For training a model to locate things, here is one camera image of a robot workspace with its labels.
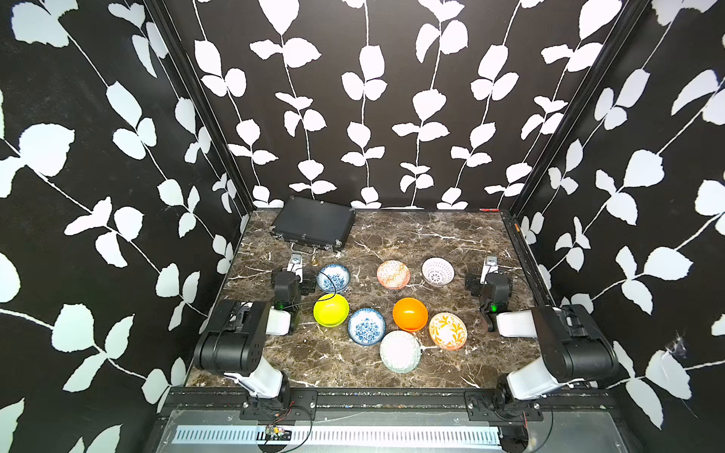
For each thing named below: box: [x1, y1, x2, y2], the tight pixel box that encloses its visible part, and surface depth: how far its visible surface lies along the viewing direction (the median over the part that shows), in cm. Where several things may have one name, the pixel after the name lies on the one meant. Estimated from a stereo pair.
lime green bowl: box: [313, 292, 351, 328], surface depth 90 cm
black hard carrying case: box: [269, 195, 356, 251], surface depth 116 cm
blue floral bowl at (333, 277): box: [316, 263, 351, 294], surface depth 100 cm
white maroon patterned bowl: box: [421, 256, 456, 287], surface depth 100 cm
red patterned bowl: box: [376, 259, 411, 291], surface depth 100 cm
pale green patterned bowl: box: [379, 330, 422, 374], surface depth 83 cm
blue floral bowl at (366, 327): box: [347, 307, 387, 347], surface depth 88 cm
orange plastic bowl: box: [392, 297, 428, 333], surface depth 90 cm
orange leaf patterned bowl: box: [428, 311, 469, 351], surface depth 87 cm
